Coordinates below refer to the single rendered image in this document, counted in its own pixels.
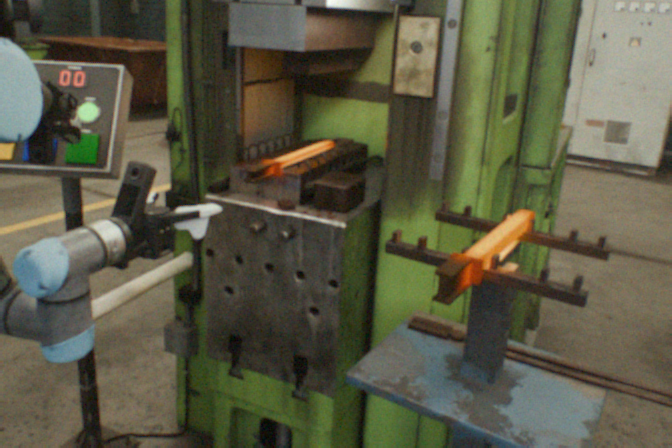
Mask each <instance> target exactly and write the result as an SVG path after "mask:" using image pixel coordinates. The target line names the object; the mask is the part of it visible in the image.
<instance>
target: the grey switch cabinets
mask: <svg viewBox="0 0 672 448"><path fill-rule="evenodd" d="M582 8H583V12H582V17H580V22H579V28H578V34H577V41H576V47H575V53H574V59H573V65H572V71H571V77H570V78H571V86H570V89H569V90H568V96H567V102H566V108H565V114H564V115H565V117H564V119H563V121H564V123H566V125H572V126H573V132H572V138H571V140H570V142H569V148H568V154H567V160H566V162H569V163H575V164H581V165H588V166H594V167H600V168H606V169H613V170H619V171H625V172H631V173H637V174H643V175H647V176H654V177H655V175H656V171H657V169H658V168H659V167H660V163H661V159H662V156H663V151H664V147H665V142H666V136H667V132H668V127H669V123H670V118H671V114H672V0H583V3H582Z"/></svg>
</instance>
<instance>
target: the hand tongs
mask: <svg viewBox="0 0 672 448"><path fill-rule="evenodd" d="M408 329H411V330H414V331H418V332H421V333H424V334H428V335H431V336H434V337H437V338H441V339H444V340H447V338H448V337H450V339H451V340H453V341H455V342H463V341H465V338H466V333H465V332H464V331H462V330H459V329H454V330H453V326H449V325H446V324H442V323H439V322H435V321H432V320H429V319H425V318H422V317H418V316H415V317H414V318H413V319H412V320H411V321H410V322H409V324H408ZM506 350H509V351H512V352H516V353H519V354H523V355H526V356H529V357H533V358H536V359H540V360H543V361H546V362H550V363H553V364H558V365H561V366H564V367H568V368H571V369H575V370H578V371H581V372H585V373H588V374H592V375H595V376H598V377H603V378H606V379H610V380H613V381H615V382H616V383H620V384H623V385H626V386H630V387H633V388H637V389H640V390H644V391H648V392H651V393H655V394H658V395H661V396H665V397H668V398H671V399H672V392H671V391H667V390H664V389H660V388H657V387H653V386H650V385H647V384H643V383H639V382H635V381H632V379H628V378H625V377H622V376H618V375H615V374H611V373H608V372H604V371H601V370H596V369H593V368H590V367H586V366H583V365H579V364H576V363H572V362H569V361H565V360H562V359H559V358H554V357H551V356H547V355H544V354H540V353H537V352H533V351H530V350H526V349H523V348H519V347H516V346H513V344H508V343H507V344H506ZM505 358H510V359H513V360H516V361H519V362H523V363H526V364H529V365H533V366H536V367H539V368H542V369H546V370H549V371H552V372H557V373H560V374H563V375H567V376H570V377H573V378H576V379H580V380H583V381H586V382H590V383H593V385H596V386H601V387H604V388H607V389H610V390H614V391H617V392H620V393H624V394H627V395H630V396H634V397H637V398H641V399H645V400H648V401H651V402H654V403H658V404H661V405H664V406H668V407H671V408H672V401H671V400H668V399H664V398H661V397H658V396H654V395H651V394H647V393H644V392H640V391H636V390H633V389H630V388H626V387H623V386H620V385H616V384H613V383H609V381H606V380H603V379H598V378H595V377H592V376H588V375H585V374H582V373H578V372H575V371H572V370H568V369H565V368H561V367H558V366H554V365H550V364H547V363H544V362H540V361H537V360H534V359H530V358H527V357H524V356H520V355H517V354H514V353H510V352H506V351H505Z"/></svg>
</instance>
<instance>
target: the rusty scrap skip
mask: <svg viewBox="0 0 672 448"><path fill-rule="evenodd" d="M37 41H41V43H42V44H47V45H49V46H50V47H49V49H47V53H48V55H49V56H50V58H51V59H52V61H53V62H64V63H82V64H102V65H121V66H124V67H125V69H126V70H127V71H128V73H129V74H130V75H131V77H132V78H133V80H132V88H131V96H130V103H129V111H128V113H134V112H142V111H149V110H157V109H165V108H167V49H166V43H156V42H146V41H136V42H133V41H130V40H126V39H123V38H116V37H38V39H37Z"/></svg>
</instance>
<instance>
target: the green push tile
mask: <svg viewBox="0 0 672 448"><path fill-rule="evenodd" d="M100 139H101V135H100V134H89V133H81V142H79V143H78V144H76V145H74V144H67V148H66V154H65V161H64V162H65V163H71V164H92V165H97V160H98V153H99V146H100Z"/></svg>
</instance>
